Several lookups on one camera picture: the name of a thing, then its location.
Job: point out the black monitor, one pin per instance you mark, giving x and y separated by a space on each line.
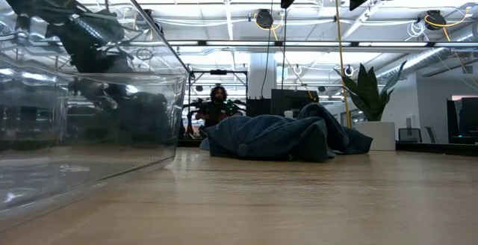
287 99

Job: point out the black equipment box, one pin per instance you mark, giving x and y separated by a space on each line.
257 107

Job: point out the clear plastic bin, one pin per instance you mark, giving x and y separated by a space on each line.
74 170

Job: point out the black background station frame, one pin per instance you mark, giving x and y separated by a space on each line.
218 72

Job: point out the person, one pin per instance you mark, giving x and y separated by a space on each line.
216 110

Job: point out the dark partition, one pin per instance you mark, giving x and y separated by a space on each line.
468 121

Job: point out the snake plant in white pot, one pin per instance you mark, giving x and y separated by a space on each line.
375 136

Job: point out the black aluminium table frame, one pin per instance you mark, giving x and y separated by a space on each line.
429 148

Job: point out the black office chair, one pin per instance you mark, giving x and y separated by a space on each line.
409 134

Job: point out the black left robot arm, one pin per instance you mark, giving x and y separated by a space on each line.
86 32

